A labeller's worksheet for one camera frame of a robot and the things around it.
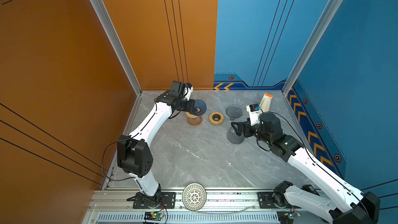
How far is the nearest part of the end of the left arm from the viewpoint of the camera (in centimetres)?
61

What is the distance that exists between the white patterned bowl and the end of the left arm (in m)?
0.38

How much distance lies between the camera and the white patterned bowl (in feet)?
2.38
